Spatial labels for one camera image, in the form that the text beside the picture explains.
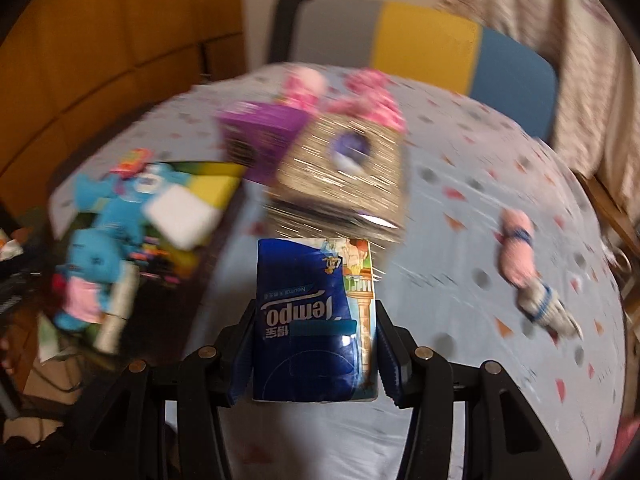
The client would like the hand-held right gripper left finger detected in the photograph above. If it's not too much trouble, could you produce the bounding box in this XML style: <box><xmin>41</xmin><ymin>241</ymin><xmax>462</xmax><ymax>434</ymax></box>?
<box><xmin>75</xmin><ymin>300</ymin><xmax>260</xmax><ymax>480</ymax></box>

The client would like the beige patterned curtain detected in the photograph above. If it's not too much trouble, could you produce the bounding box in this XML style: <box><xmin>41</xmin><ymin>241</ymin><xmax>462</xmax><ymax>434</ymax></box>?
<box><xmin>439</xmin><ymin>0</ymin><xmax>628</xmax><ymax>178</ymax></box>

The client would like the gold glitter tissue box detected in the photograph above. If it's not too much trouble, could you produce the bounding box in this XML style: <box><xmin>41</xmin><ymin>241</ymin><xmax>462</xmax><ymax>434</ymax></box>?
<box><xmin>262</xmin><ymin>111</ymin><xmax>409</xmax><ymax>244</ymax></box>

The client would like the white sponge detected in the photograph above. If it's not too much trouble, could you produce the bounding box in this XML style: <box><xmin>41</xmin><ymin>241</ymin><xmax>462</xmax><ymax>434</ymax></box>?
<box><xmin>146</xmin><ymin>184</ymin><xmax>224</xmax><ymax>252</ymax></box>

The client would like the wooden cabinet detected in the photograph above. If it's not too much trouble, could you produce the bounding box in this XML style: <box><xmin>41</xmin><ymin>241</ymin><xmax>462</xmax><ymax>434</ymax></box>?
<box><xmin>0</xmin><ymin>0</ymin><xmax>248</xmax><ymax>201</ymax></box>

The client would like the purple box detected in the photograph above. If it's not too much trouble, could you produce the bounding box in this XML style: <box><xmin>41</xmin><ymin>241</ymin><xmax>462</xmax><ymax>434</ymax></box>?
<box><xmin>215</xmin><ymin>101</ymin><xmax>312</xmax><ymax>187</ymax></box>

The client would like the pink knit doll blue band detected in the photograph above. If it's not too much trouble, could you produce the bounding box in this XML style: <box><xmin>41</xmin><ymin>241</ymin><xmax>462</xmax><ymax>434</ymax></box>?
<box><xmin>497</xmin><ymin>208</ymin><xmax>541</xmax><ymax>290</ymax></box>

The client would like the patterned plastic tablecloth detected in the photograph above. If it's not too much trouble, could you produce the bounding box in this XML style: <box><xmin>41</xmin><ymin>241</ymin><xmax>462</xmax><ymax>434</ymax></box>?
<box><xmin>50</xmin><ymin>62</ymin><xmax>635</xmax><ymax>480</ymax></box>

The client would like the yellow green box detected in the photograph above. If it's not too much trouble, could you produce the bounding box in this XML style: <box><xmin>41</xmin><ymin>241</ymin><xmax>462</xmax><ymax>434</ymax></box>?
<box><xmin>165</xmin><ymin>160</ymin><xmax>247</xmax><ymax>213</ymax></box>

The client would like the pink spotted plush toy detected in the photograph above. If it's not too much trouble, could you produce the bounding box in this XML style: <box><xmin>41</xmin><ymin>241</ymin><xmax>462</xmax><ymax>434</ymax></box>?
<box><xmin>279</xmin><ymin>66</ymin><xmax>407</xmax><ymax>134</ymax></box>

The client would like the grey yellow blue chair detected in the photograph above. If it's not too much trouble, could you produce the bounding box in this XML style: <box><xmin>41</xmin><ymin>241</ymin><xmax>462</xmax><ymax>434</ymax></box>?
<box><xmin>267</xmin><ymin>0</ymin><xmax>559</xmax><ymax>147</ymax></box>

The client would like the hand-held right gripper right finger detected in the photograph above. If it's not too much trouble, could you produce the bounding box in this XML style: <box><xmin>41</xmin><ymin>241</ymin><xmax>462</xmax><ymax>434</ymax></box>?
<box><xmin>372</xmin><ymin>300</ymin><xmax>576</xmax><ymax>480</ymax></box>

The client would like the blue tissue packet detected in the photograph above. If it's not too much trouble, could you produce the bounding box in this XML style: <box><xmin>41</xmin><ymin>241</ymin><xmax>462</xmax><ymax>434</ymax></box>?
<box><xmin>251</xmin><ymin>237</ymin><xmax>379</xmax><ymax>404</ymax></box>

